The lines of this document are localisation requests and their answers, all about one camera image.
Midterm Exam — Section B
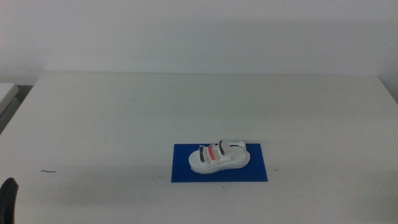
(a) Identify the blue rectangular mat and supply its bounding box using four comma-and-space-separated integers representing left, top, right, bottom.
170, 143, 269, 184

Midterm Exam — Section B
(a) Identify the white sandal with coloured straps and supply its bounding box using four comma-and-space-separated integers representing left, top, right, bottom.
188, 139, 251, 175

